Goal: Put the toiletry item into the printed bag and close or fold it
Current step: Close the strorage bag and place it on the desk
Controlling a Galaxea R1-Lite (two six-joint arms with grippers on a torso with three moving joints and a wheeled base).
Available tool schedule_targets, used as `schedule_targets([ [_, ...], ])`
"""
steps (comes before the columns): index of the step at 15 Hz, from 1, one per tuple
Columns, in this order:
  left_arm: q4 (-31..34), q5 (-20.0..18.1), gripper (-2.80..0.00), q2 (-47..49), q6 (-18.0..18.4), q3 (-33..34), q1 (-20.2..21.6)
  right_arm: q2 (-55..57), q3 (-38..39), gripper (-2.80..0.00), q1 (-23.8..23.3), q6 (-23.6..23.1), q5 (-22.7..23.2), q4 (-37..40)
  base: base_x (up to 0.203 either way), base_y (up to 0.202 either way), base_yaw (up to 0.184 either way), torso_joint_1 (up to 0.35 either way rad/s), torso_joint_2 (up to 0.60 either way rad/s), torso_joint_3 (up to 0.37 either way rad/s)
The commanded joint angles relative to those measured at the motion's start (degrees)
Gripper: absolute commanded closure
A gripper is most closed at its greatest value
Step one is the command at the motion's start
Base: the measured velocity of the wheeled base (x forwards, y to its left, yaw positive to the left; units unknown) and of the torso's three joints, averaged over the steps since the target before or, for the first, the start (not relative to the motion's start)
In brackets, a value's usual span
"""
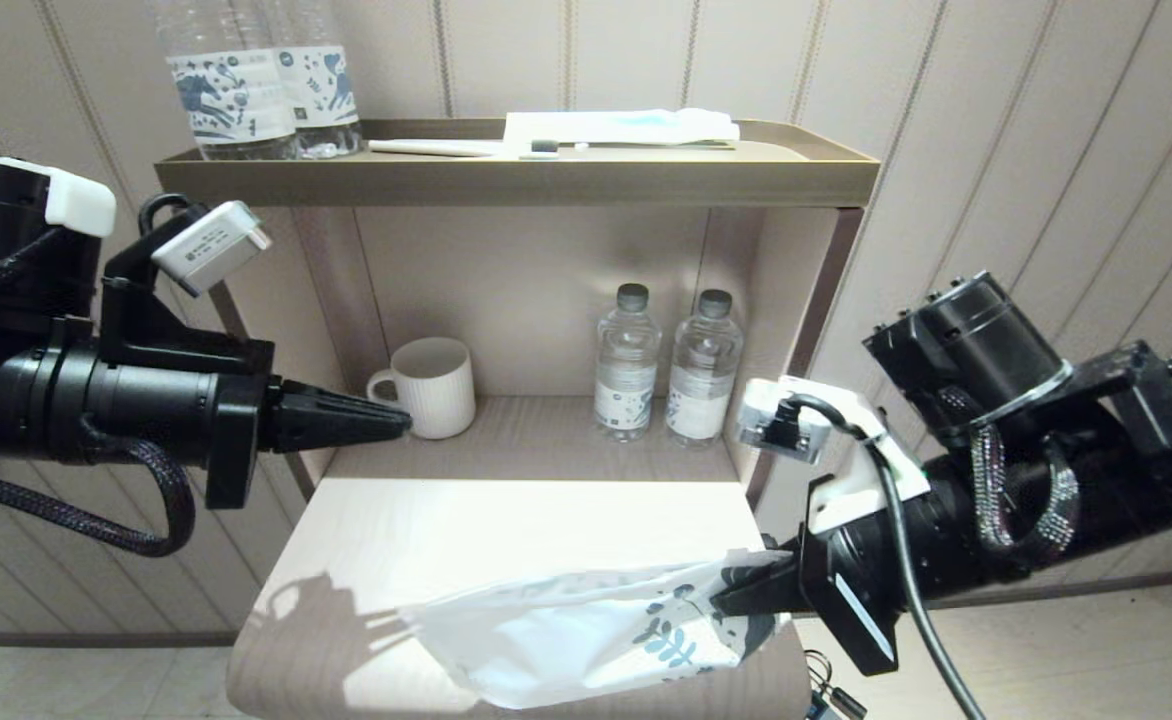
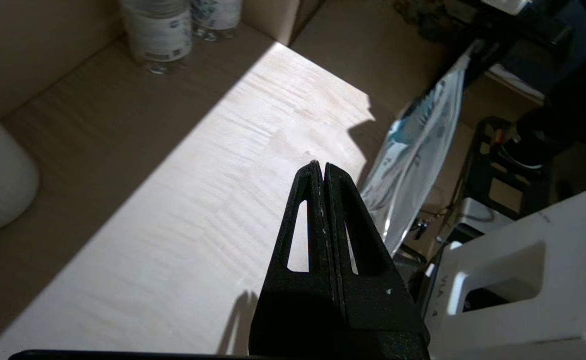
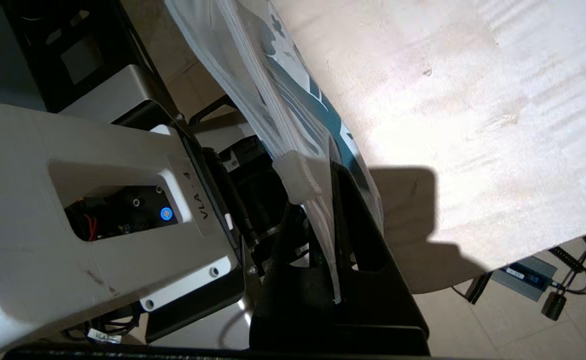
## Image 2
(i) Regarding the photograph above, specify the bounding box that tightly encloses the white blue plastic wrapper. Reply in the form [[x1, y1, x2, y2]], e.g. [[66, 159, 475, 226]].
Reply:
[[360, 42, 475, 257]]

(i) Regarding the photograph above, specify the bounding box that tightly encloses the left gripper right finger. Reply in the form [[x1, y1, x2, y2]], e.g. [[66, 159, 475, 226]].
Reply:
[[324, 162, 432, 359]]

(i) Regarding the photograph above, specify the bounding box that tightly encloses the small clear water bottle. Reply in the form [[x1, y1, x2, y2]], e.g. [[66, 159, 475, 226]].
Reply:
[[119, 0, 194, 76], [190, 0, 244, 42]]

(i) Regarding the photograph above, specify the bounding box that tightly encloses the grey robot torso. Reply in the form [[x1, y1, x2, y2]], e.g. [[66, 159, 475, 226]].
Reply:
[[423, 190, 586, 360]]

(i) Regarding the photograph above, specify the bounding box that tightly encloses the black key bunch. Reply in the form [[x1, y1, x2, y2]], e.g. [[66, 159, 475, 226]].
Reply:
[[411, 218, 430, 242]]

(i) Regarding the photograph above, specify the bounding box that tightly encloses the white right camera bracket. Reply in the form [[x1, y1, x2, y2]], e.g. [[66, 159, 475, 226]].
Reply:
[[480, 0, 532, 16]]

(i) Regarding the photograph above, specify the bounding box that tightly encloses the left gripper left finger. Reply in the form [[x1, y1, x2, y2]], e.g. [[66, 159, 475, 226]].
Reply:
[[249, 160, 347, 357]]

